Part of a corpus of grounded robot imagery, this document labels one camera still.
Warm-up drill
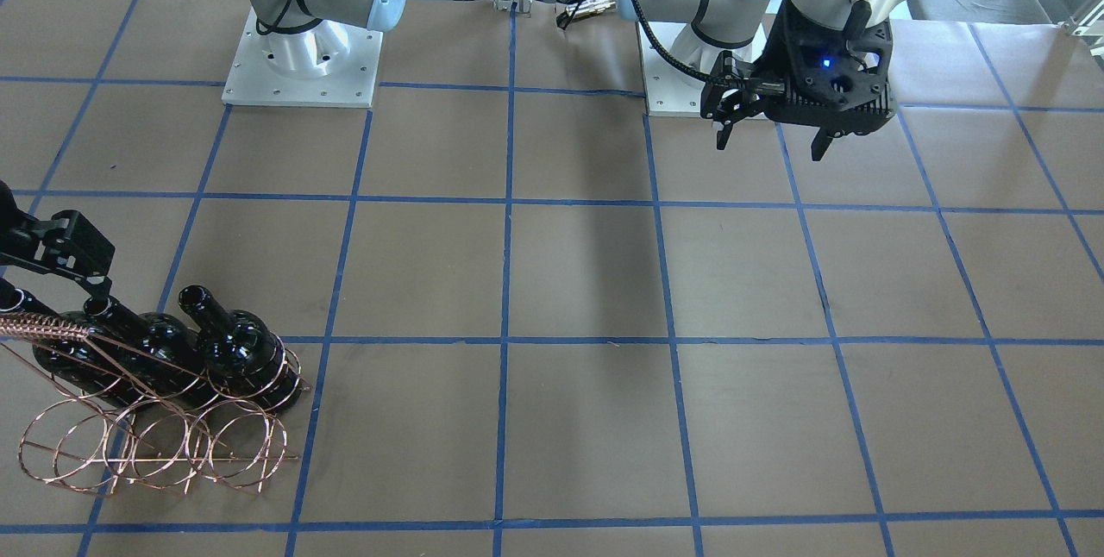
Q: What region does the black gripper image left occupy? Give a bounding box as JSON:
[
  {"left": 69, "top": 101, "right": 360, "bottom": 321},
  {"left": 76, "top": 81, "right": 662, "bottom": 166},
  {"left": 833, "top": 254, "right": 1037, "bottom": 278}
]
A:
[{"left": 1, "top": 181, "right": 116, "bottom": 298}]

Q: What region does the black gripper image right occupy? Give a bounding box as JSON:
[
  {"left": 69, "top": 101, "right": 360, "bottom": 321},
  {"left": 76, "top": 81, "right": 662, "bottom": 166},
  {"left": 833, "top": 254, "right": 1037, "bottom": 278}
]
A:
[{"left": 700, "top": 0, "right": 898, "bottom": 163}]

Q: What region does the dark wine bottle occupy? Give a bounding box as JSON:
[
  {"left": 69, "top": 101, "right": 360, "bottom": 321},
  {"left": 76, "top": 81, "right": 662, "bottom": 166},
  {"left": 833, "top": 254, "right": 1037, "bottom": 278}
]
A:
[{"left": 83, "top": 296, "right": 220, "bottom": 410}]

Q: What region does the dark bottle in basket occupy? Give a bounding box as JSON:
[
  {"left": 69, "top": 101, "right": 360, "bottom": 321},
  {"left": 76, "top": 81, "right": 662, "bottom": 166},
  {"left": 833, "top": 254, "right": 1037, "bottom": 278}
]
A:
[
  {"left": 178, "top": 285, "right": 301, "bottom": 415},
  {"left": 1, "top": 279, "right": 142, "bottom": 409}
]

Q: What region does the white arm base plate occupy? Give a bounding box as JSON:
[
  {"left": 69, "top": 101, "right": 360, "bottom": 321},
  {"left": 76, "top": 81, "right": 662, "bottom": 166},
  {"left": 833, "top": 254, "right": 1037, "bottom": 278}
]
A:
[
  {"left": 221, "top": 11, "right": 384, "bottom": 110},
  {"left": 637, "top": 22, "right": 777, "bottom": 117}
]

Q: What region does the copper wire wine basket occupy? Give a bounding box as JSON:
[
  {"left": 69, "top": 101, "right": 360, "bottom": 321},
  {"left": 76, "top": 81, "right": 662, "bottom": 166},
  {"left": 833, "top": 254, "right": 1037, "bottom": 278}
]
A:
[{"left": 3, "top": 313, "right": 299, "bottom": 499}]

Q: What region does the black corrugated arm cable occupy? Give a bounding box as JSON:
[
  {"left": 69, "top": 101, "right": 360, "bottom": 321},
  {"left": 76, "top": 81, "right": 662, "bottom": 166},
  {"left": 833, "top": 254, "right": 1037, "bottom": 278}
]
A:
[{"left": 616, "top": 0, "right": 734, "bottom": 88}]

